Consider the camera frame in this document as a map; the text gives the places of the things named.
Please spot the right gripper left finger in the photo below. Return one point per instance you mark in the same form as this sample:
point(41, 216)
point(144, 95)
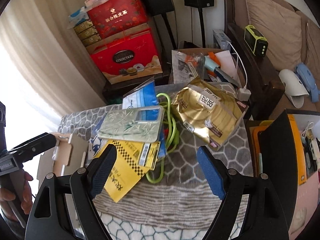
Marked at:
point(49, 217)

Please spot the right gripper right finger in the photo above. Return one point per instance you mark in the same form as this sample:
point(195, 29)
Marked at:
point(264, 217)

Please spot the cardboard tray box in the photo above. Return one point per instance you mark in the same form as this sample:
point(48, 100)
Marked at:
point(68, 154)

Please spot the yellow checkered envelope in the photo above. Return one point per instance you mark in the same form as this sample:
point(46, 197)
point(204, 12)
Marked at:
point(134, 160)

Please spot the green bamboo phone case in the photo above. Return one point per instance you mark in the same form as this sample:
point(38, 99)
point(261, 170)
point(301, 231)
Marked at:
point(141, 124)

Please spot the blue face mask packet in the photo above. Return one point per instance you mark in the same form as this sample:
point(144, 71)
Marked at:
point(142, 96)

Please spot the person's left hand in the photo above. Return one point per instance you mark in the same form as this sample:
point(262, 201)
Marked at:
point(16, 197)

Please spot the blue whale card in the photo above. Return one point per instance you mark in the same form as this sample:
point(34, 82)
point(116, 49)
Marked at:
point(95, 143)

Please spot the grey white patterned blanket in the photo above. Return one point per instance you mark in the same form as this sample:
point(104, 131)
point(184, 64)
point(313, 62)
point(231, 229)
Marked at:
point(181, 205)

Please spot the white sheer curtain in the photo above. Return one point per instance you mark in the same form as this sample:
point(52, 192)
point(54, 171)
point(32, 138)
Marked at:
point(46, 71)

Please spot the gold foil pouch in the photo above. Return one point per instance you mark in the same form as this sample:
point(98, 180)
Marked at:
point(208, 112)

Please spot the white slipper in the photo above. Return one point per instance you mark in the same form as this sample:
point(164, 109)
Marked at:
point(294, 88)

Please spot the blue slipper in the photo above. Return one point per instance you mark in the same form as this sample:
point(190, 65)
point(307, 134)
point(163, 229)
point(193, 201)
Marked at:
point(305, 75)

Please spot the cardboard box of clutter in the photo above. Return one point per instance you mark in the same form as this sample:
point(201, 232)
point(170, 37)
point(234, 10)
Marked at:
point(207, 64)

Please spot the gold stacked boxes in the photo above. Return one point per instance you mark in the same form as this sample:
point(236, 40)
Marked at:
point(87, 33)

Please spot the red Collection chocolate box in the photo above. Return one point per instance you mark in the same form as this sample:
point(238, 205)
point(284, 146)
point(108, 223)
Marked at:
point(128, 58)

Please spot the green yellow portable device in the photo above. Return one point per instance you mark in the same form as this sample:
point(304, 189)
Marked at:
point(256, 41)

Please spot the brown sofa cushion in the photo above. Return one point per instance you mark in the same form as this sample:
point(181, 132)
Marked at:
point(292, 37)

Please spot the red tea gift bag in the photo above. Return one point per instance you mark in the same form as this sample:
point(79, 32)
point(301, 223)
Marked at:
point(115, 16)

